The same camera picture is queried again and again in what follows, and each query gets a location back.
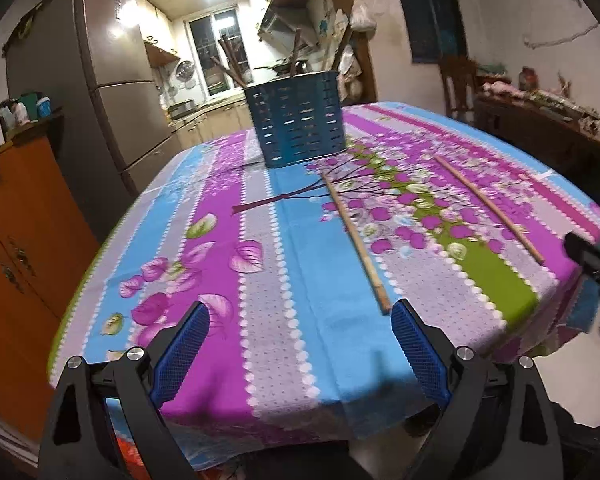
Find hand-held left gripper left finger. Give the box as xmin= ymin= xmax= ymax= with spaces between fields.
xmin=37 ymin=300 xmax=212 ymax=480

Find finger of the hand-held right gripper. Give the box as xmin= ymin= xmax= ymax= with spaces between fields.
xmin=564 ymin=231 xmax=600 ymax=286

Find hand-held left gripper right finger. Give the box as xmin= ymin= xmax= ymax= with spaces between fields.
xmin=390 ymin=299 xmax=566 ymax=480

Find blue perforated utensil holder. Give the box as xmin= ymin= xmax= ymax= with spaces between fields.
xmin=244 ymin=71 xmax=348 ymax=170

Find dark wooden table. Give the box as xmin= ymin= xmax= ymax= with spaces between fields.
xmin=472 ymin=90 xmax=600 ymax=181

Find floral striped tablecloth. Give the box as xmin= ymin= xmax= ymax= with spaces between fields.
xmin=47 ymin=101 xmax=600 ymax=468

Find pink cloth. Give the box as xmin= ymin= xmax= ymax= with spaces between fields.
xmin=482 ymin=81 xmax=518 ymax=97

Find orange wooden cabinet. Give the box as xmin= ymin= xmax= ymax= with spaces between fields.
xmin=0 ymin=115 xmax=101 ymax=441

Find wooden chair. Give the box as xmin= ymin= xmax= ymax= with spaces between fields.
xmin=437 ymin=52 xmax=481 ymax=121

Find lower kitchen cabinets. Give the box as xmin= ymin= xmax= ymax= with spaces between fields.
xmin=170 ymin=100 xmax=253 ymax=148

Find kitchen cabinets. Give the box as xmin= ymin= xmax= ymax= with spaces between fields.
xmin=135 ymin=0 xmax=181 ymax=68
xmin=170 ymin=100 xmax=253 ymax=148

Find bundle of hanging bags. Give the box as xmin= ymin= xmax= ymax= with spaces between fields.
xmin=337 ymin=45 xmax=363 ymax=101

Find dark barred window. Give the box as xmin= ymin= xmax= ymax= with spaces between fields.
xmin=390 ymin=0 xmax=468 ymax=66

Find green container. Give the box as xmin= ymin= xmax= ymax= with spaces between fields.
xmin=17 ymin=91 xmax=40 ymax=121

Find grey refrigerator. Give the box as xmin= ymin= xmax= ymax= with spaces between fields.
xmin=2 ymin=0 xmax=183 ymax=233

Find kitchen window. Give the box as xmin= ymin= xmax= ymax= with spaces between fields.
xmin=185 ymin=5 xmax=253 ymax=101

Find upper kitchen cabinets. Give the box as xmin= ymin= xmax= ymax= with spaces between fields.
xmin=135 ymin=0 xmax=181 ymax=68

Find white hanging plastic bag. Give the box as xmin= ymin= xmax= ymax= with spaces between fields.
xmin=349 ymin=2 xmax=376 ymax=31

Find metal range hood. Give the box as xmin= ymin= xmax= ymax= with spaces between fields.
xmin=257 ymin=7 xmax=306 ymax=48

